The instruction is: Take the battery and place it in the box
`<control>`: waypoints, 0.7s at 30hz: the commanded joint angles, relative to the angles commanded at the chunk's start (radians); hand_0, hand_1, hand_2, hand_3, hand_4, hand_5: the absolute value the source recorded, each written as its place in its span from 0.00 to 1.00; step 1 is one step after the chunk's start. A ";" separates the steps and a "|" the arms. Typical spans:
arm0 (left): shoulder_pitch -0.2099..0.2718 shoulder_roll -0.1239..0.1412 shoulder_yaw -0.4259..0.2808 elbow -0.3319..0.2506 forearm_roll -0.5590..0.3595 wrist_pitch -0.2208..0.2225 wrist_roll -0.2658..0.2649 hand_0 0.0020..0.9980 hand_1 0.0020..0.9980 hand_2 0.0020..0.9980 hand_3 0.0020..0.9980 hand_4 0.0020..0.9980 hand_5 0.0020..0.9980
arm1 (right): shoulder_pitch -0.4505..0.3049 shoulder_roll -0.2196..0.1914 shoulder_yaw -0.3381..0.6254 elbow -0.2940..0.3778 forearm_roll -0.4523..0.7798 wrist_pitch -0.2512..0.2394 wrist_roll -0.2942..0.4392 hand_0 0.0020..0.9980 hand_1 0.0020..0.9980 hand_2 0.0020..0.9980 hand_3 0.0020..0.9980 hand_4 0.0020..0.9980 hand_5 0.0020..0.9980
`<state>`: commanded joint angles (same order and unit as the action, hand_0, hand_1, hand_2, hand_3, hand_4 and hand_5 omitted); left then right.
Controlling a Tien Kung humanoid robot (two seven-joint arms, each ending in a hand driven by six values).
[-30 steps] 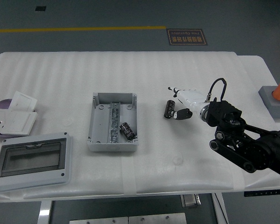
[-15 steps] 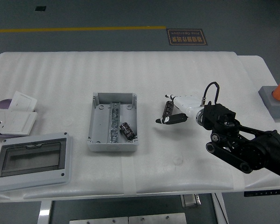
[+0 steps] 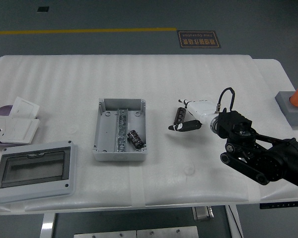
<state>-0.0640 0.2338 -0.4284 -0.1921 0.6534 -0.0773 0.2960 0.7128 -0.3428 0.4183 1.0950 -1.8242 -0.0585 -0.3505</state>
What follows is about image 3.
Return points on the grey block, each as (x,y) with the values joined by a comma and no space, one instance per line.
(294,116)

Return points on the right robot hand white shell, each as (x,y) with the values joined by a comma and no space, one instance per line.
(201,107)

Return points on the metal mounting rail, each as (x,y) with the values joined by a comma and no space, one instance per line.
(121,131)

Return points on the grey cover with clear window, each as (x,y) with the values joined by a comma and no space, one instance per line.
(69,168)

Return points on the white rocker switch panel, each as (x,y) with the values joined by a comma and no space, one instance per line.
(22,130)

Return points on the white foam mat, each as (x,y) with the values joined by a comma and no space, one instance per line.
(139,79)

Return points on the grey metal plate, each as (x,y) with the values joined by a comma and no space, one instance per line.
(105,234)

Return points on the black table control panel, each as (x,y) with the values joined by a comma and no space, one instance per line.
(280,204)

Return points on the purple round disc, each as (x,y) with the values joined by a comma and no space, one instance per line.
(3,110)

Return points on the grey open junction box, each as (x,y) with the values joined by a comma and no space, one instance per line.
(106,134)

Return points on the white table leg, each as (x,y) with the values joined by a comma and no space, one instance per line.
(234,223)
(47,225)

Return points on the grey metal bracket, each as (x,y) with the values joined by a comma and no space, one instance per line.
(203,213)

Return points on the black floor hatch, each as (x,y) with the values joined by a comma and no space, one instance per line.
(43,9)

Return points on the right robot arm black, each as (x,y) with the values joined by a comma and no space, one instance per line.
(241,129)

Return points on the black cylindrical battery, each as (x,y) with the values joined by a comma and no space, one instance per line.
(135,139)
(180,115)

